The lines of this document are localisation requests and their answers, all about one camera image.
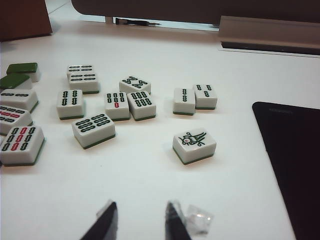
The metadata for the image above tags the two-bamboo mahjong tile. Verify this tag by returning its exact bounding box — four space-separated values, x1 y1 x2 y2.
172 87 197 116
0 88 40 113

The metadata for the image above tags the black screwdriver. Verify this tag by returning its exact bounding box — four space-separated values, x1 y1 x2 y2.
113 17 162 28

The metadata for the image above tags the desk divider panel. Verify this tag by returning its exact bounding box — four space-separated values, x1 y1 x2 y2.
71 0 320 26

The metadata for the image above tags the black cloth mat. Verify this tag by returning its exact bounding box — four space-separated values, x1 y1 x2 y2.
251 100 320 240

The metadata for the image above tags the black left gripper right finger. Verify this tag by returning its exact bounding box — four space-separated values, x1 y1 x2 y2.
163 199 215 240

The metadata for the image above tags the six-bamboo mahjong tile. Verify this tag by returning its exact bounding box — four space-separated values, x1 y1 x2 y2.
126 91 158 122
67 71 101 95
71 112 117 150
66 64 95 77

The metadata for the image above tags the bird one-bamboo mahjong tile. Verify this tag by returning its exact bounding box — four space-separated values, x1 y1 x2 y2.
171 127 217 166

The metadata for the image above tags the nine-bamboo mahjong tile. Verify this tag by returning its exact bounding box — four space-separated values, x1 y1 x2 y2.
0 104 34 137
0 125 47 167

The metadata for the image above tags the eight-bamboo mahjong tile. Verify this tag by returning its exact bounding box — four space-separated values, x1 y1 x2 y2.
118 74 152 95

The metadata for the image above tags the brown box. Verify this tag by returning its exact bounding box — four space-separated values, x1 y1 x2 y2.
0 0 53 43

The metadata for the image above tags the three-bamboo mahjong tile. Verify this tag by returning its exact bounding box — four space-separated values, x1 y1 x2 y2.
192 83 218 110

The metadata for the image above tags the seven-bamboo mahjong tile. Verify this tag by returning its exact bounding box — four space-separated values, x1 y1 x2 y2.
104 91 132 122

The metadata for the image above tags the aluminium cable tray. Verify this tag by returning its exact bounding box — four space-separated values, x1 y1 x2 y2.
217 15 320 56

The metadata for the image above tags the four-bamboo mahjong tile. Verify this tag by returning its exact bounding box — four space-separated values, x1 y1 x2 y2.
56 89 86 121

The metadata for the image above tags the face-down green mahjong tile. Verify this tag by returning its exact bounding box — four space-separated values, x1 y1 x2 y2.
6 62 41 83
0 73 33 91

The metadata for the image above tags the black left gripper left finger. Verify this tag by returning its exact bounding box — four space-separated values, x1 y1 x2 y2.
79 199 118 240

